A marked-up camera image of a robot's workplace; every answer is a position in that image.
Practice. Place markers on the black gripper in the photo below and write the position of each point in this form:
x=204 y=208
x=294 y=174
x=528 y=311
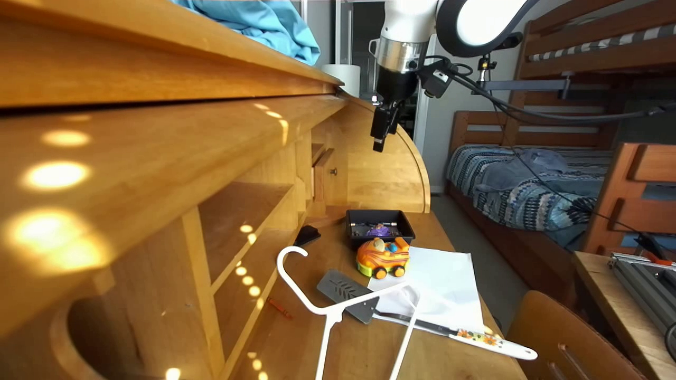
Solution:
x=395 y=85

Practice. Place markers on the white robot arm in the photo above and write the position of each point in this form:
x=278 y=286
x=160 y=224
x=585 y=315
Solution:
x=409 y=29

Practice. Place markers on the black electronic device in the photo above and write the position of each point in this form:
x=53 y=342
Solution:
x=402 y=224

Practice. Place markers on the purple foil-wrapped item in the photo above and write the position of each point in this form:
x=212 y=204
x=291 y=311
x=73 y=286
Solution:
x=378 y=230

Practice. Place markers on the orange toy car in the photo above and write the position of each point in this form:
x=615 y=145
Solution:
x=380 y=259

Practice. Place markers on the blue striped bed blanket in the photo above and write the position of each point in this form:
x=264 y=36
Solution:
x=513 y=186

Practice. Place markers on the blue cloth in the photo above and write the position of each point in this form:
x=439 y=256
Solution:
x=275 y=23

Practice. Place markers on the white paper sheet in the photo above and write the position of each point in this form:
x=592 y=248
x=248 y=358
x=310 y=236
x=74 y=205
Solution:
x=444 y=287

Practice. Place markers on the white plastic clothes hanger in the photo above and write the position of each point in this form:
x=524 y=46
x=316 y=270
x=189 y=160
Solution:
x=320 y=307

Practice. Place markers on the striped bunk mattress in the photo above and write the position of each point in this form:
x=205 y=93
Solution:
x=604 y=42

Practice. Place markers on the wooden desk hutch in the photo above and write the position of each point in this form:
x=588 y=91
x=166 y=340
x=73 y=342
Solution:
x=139 y=211

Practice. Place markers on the brown chair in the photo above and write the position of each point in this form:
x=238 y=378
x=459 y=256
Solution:
x=562 y=345

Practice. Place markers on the wooden side table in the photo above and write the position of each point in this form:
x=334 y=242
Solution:
x=614 y=317

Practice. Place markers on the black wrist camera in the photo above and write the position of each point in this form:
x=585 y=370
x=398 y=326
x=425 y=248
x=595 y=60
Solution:
x=435 y=79

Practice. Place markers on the wooden bunk bed frame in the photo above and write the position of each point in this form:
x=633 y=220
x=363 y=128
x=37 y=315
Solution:
x=486 y=128

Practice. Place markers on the orange wooden frame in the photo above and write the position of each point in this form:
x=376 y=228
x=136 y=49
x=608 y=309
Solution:
x=634 y=211

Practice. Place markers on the grey aluminium rail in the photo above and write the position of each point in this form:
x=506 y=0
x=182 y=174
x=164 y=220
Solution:
x=645 y=287

